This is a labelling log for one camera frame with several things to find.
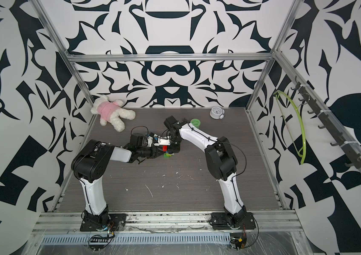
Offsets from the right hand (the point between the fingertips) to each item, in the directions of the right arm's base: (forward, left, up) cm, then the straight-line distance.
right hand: (170, 144), depth 94 cm
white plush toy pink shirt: (+23, +40, +4) cm, 46 cm away
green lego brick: (-5, +2, -4) cm, 7 cm away
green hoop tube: (-7, -58, +27) cm, 64 cm away
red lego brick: (-4, +3, +3) cm, 6 cm away
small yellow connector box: (-45, -32, -7) cm, 56 cm away
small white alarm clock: (+28, -32, -4) cm, 43 cm away
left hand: (-2, +4, -5) cm, 7 cm away
